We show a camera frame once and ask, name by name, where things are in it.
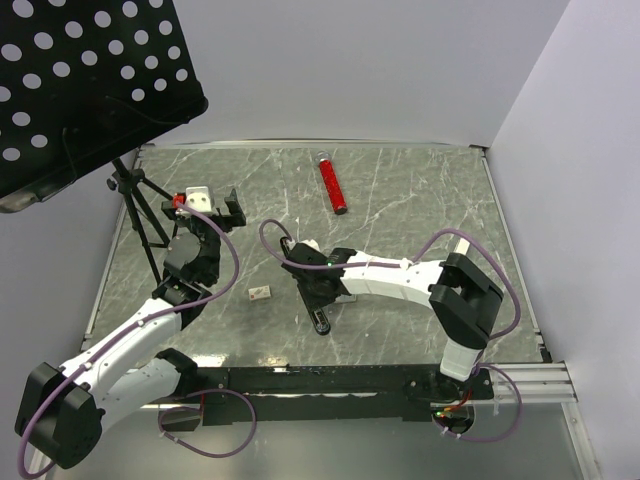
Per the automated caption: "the black stapler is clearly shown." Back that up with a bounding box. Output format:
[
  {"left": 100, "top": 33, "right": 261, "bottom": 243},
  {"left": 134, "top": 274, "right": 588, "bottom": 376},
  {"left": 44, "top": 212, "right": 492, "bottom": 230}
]
[{"left": 308, "top": 308, "right": 331, "bottom": 336}]

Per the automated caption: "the white staple box sleeve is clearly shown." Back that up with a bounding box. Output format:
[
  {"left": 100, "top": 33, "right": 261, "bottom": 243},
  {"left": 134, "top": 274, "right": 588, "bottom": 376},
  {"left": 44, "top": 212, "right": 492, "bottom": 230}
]
[{"left": 248, "top": 285, "right": 272, "bottom": 302}]

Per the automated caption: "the white stapler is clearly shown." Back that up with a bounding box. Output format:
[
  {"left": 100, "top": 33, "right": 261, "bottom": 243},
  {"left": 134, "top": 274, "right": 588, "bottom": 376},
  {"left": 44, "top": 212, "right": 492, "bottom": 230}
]
[{"left": 454, "top": 238, "right": 470, "bottom": 255}]

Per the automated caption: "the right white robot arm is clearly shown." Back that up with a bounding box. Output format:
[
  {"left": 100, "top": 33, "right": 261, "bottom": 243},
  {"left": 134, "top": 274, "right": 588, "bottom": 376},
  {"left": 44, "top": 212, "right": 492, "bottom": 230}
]
[{"left": 280, "top": 237, "right": 504, "bottom": 398}]

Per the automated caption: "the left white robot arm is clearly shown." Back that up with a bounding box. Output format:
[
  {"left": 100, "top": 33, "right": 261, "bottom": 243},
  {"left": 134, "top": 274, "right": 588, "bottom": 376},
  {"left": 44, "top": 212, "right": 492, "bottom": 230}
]
[{"left": 14, "top": 187, "right": 246, "bottom": 479}]

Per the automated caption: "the red cylindrical tube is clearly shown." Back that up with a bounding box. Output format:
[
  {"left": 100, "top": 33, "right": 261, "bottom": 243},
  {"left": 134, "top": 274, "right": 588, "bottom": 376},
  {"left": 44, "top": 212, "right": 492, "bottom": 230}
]
[{"left": 316, "top": 151, "right": 348, "bottom": 215}]

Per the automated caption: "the black tripod stand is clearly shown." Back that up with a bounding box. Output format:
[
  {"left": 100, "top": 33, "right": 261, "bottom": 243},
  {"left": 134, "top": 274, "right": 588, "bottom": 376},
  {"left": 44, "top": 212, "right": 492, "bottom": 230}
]
[{"left": 106, "top": 158, "right": 171, "bottom": 285}]

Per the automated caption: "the black perforated music stand desk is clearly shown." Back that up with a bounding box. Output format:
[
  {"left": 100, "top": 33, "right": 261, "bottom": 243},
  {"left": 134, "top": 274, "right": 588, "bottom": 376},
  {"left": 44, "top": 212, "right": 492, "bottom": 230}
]
[{"left": 1, "top": 1, "right": 208, "bottom": 213}]

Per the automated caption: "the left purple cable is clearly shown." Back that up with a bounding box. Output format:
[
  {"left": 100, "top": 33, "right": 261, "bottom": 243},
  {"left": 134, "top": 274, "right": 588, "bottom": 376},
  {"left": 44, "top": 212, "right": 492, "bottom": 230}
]
[{"left": 16, "top": 202, "right": 259, "bottom": 476}]

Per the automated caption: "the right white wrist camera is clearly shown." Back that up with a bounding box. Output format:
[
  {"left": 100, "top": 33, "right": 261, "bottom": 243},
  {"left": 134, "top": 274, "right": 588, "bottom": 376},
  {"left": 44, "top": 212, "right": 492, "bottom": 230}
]
[{"left": 298, "top": 239, "right": 321, "bottom": 252}]

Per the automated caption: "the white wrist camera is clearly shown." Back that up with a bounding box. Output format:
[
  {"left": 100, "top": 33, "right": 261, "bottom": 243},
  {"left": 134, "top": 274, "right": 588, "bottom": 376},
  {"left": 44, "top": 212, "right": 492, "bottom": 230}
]
[
  {"left": 298, "top": 239, "right": 321, "bottom": 252},
  {"left": 172, "top": 186, "right": 214, "bottom": 214}
]

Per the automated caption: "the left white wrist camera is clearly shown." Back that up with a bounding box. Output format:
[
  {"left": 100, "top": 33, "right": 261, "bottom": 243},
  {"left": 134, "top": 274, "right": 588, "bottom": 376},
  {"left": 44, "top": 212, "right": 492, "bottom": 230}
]
[{"left": 172, "top": 186, "right": 214, "bottom": 214}]

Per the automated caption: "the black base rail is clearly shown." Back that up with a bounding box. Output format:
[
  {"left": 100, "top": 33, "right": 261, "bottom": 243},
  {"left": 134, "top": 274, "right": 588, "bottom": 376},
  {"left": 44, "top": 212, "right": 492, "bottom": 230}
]
[{"left": 169, "top": 364, "right": 494, "bottom": 426}]

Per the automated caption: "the aluminium frame rail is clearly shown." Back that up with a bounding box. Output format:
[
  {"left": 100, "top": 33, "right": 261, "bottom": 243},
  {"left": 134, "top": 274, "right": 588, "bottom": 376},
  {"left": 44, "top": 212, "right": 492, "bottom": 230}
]
[{"left": 496, "top": 363, "right": 578, "bottom": 404}]

